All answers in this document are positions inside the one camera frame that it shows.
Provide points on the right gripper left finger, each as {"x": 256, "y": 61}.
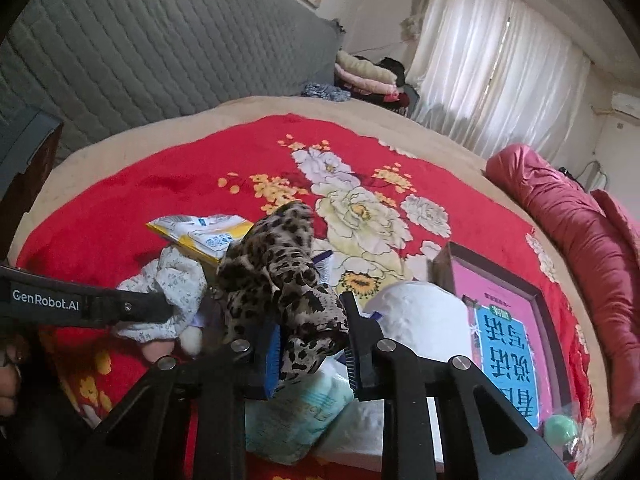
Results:
{"x": 192, "y": 413}

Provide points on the yellow white snack packet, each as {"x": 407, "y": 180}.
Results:
{"x": 204, "y": 238}

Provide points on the leopard print cloth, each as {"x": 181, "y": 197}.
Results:
{"x": 269, "y": 275}

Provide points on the purple dress teddy bear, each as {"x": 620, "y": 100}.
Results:
{"x": 190, "y": 343}

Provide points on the pink rolled duvet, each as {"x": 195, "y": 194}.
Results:
{"x": 600, "y": 244}

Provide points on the white floral cloth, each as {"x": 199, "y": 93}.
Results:
{"x": 180, "y": 280}

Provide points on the grey quilted headboard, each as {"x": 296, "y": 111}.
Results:
{"x": 106, "y": 66}

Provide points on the white paper towel roll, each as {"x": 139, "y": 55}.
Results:
{"x": 423, "y": 317}

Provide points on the red floral blanket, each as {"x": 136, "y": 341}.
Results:
{"x": 382, "y": 212}

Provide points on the light blue tissue pack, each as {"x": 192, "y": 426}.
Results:
{"x": 286, "y": 427}

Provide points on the person's hand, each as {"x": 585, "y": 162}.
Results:
{"x": 14, "y": 350}

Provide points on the folded clothes stack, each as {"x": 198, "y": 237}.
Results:
{"x": 383, "y": 83}

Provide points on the white curtain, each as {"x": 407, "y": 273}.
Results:
{"x": 491, "y": 73}

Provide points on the green ball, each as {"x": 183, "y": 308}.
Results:
{"x": 560, "y": 430}

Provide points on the blue patterned cloth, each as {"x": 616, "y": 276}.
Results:
{"x": 325, "y": 92}

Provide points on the pink picture book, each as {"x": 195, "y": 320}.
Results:
{"x": 511, "y": 344}

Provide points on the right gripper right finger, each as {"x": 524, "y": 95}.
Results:
{"x": 441, "y": 419}

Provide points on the white air conditioner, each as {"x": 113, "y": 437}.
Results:
{"x": 626, "y": 104}

